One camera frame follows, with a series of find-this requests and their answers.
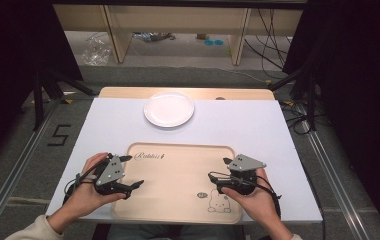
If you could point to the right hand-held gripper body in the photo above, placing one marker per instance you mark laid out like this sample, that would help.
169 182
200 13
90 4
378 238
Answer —
243 165

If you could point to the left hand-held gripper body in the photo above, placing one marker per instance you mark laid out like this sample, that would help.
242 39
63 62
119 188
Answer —
110 173

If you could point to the person's left hand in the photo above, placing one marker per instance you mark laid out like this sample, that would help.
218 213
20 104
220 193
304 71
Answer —
86 196

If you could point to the person's right hand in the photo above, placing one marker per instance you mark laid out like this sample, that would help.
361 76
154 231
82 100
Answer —
256 203

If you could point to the beige tray with rabbit print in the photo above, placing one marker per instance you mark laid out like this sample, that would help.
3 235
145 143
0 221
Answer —
178 180

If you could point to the white table board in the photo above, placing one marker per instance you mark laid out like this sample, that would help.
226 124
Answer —
238 123

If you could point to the white round plate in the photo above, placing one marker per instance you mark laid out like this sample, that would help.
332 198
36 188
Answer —
168 109

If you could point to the light wooden table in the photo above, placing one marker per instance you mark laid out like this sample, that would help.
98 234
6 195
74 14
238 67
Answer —
244 94

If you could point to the black tripod stand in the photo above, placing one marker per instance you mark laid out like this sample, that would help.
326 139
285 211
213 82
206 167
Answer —
38 100
311 100

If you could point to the clear plastic bag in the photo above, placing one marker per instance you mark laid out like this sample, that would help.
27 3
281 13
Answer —
95 50

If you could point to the blue round discs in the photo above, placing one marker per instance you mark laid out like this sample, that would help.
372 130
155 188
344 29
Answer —
213 42

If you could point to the dark curtain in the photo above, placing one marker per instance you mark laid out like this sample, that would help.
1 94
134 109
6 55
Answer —
361 83
8 66

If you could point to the light wooden shelf unit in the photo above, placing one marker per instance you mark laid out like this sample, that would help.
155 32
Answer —
178 20

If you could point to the aluminium floor rail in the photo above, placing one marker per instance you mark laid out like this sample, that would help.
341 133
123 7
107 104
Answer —
334 173
18 166

